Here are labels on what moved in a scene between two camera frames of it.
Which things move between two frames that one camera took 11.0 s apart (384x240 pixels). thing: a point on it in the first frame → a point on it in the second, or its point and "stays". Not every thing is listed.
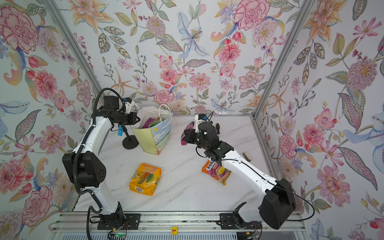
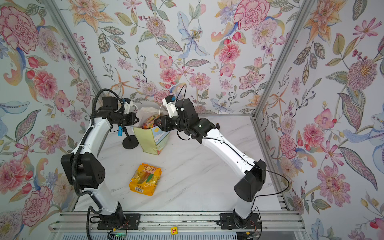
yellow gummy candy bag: x=145 y=179 stays
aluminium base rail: x=77 y=221 stays
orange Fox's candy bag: x=211 y=168 → x=150 y=121
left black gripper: x=132 y=121 stays
